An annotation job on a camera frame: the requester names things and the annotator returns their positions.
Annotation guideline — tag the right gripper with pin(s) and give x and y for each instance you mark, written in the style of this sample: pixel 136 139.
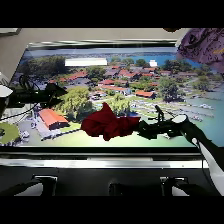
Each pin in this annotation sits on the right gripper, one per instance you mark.
pixel 156 129

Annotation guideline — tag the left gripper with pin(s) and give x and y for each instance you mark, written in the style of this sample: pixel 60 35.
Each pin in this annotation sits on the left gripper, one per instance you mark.
pixel 48 96

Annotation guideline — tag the red garment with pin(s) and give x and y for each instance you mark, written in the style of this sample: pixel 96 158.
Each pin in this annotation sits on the red garment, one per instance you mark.
pixel 106 124

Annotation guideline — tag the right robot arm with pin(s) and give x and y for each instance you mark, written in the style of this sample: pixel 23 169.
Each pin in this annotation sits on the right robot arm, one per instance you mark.
pixel 213 163

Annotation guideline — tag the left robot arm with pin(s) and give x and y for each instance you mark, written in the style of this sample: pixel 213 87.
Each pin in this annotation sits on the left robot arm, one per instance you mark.
pixel 23 98

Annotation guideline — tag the purple printed garment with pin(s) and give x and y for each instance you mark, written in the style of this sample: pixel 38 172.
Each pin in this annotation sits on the purple printed garment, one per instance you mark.
pixel 205 46

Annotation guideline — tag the silver frame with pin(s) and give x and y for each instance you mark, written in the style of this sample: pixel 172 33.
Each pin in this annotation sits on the silver frame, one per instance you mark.
pixel 100 163

